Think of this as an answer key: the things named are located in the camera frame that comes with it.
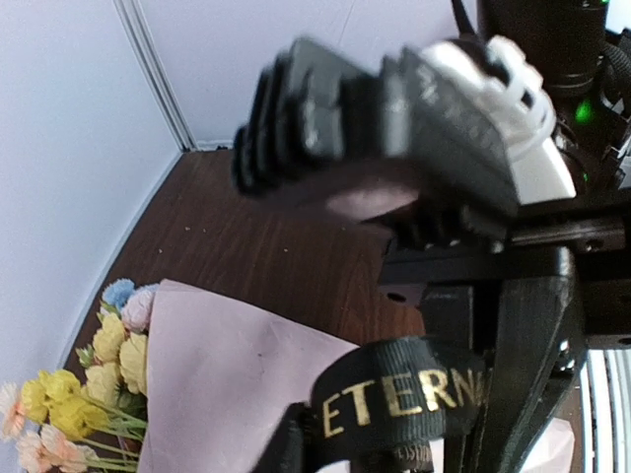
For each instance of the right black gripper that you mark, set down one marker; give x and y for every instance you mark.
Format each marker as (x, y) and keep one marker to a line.
(540, 345)

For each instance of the black ribbon gold lettering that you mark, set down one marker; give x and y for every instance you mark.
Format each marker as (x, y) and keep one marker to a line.
(385, 397)

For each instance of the purple wrapping paper sheet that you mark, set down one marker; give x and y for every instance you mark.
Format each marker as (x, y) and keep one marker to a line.
(222, 372)

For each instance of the blue fake flower stem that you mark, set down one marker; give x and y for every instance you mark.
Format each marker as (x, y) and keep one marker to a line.
(131, 304)

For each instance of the peach fake flower stem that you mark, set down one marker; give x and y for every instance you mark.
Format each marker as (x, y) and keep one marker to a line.
(44, 448)

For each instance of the pale yellow fake flower bunch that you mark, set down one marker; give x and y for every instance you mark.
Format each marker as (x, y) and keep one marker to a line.
(114, 365)

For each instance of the bright yellow fake flower stem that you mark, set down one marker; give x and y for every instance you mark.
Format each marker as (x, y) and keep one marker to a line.
(61, 400)

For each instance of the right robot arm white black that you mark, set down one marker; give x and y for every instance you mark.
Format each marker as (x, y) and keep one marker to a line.
(586, 73)

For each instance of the aluminium front rail frame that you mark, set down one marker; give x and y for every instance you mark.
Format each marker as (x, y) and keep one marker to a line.
(605, 402)

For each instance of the left aluminium corner post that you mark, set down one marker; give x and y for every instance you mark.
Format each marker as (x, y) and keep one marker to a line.
(140, 39)

